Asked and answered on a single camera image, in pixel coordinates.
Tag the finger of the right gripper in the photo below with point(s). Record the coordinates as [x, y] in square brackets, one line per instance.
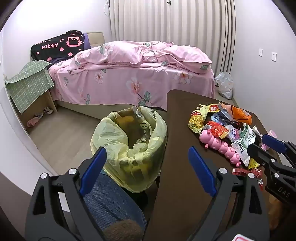
[261, 156]
[281, 147]

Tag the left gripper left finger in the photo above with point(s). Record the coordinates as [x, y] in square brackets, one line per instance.
[90, 169]

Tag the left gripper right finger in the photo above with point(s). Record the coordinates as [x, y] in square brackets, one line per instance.
[202, 171]

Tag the red yellow small wrapper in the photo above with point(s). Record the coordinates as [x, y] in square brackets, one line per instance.
[253, 173]

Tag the red orange snack wrapper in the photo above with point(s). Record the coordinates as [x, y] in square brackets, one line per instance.
[217, 130]

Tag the orange snack bag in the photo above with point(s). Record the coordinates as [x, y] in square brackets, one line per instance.
[235, 114]

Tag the yellow noodle packet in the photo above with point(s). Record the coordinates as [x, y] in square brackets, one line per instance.
[197, 118]

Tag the white green paper packet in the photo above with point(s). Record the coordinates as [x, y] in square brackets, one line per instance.
[246, 138]

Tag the yellow-lined trash bin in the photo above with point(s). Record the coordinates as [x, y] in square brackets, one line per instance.
[135, 140]

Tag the pink cylindrical bottle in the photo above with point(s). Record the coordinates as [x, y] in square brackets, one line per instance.
[269, 140]

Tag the pink caterpillar toy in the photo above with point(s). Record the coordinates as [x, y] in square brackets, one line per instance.
[222, 147]

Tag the white sneaker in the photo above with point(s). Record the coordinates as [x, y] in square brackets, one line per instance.
[48, 110]

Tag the wooden nightstand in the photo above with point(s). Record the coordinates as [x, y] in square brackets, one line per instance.
[44, 101]

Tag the pink slipper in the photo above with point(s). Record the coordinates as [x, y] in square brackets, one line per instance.
[32, 122]

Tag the white plastic bag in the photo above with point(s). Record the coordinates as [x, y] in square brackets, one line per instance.
[224, 82]

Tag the bed with pink sheet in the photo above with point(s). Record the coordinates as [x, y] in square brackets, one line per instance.
[96, 93]

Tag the green checked cloth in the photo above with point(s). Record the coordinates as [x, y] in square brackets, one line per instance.
[29, 84]

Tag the pink floral duvet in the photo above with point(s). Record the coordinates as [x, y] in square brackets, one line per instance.
[130, 54]

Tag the black Hello Kitty pillow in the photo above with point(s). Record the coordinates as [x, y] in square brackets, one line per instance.
[59, 47]

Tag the beige headboard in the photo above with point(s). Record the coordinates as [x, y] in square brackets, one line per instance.
[94, 39]

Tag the white striped curtain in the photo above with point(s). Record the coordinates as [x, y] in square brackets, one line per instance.
[207, 25]

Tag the wall switch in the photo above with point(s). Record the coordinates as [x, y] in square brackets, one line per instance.
[274, 56]
[260, 52]

